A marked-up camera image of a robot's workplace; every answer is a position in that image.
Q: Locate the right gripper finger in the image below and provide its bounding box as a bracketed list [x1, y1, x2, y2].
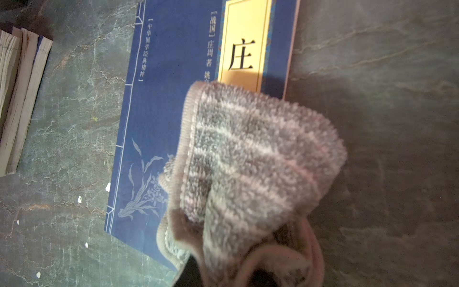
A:
[172, 255, 203, 287]

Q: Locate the grey striped wiping cloth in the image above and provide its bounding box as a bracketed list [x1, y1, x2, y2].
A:
[157, 81, 347, 287]

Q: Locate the navy book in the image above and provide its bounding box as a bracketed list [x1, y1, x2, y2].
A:
[1, 23, 53, 177]
[105, 0, 300, 268]

